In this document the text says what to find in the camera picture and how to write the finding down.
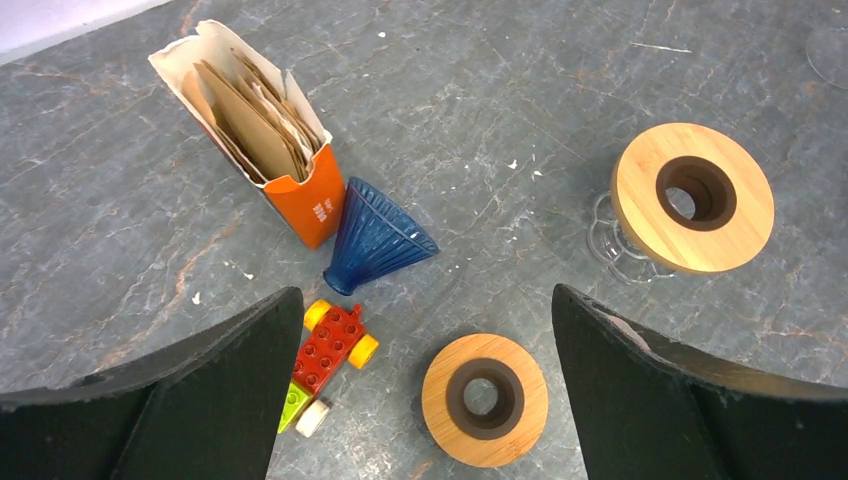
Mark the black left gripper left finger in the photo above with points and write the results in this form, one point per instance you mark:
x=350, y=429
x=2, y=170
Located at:
x=205, y=407

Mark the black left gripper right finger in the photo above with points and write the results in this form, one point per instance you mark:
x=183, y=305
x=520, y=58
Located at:
x=646, y=406

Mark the glass dripper with wooden collar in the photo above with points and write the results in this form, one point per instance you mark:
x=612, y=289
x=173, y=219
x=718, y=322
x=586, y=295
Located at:
x=683, y=198

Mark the orange coffee filter box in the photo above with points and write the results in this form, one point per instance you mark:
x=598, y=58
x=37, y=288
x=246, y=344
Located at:
x=311, y=208

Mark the blue plastic dripper cone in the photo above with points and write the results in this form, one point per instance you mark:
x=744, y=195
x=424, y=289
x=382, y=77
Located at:
x=376, y=237

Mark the red toy brick car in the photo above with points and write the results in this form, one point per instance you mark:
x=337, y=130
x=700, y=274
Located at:
x=336, y=336

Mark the brown filters in box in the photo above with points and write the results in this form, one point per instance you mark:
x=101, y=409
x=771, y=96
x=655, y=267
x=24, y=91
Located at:
x=256, y=118

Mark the wooden dripper ring holder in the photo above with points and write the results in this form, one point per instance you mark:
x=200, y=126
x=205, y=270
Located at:
x=485, y=400

